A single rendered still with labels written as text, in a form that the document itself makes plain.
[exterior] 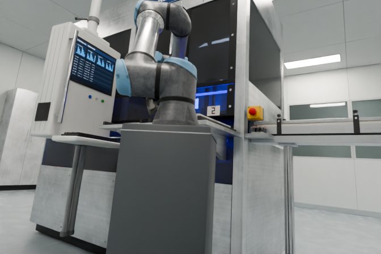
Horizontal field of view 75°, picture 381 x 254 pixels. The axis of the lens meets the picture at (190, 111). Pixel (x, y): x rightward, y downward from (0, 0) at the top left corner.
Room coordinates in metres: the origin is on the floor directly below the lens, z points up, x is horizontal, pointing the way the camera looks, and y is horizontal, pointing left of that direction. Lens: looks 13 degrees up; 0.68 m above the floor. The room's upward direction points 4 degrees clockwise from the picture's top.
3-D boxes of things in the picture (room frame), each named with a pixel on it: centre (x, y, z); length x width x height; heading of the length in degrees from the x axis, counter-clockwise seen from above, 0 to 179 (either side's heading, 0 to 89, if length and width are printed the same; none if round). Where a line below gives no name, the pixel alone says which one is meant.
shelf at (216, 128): (1.42, 0.09, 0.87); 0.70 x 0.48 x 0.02; 57
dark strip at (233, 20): (1.40, -0.23, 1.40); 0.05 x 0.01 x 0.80; 57
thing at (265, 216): (2.33, 0.29, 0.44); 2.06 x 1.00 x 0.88; 57
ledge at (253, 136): (1.37, -0.40, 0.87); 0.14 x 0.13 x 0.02; 147
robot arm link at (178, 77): (0.78, 0.05, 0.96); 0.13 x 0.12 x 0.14; 94
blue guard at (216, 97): (1.92, 0.56, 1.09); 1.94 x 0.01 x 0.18; 57
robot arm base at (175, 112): (0.78, 0.04, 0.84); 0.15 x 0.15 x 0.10
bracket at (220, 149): (1.27, -0.11, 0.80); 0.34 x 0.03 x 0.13; 147
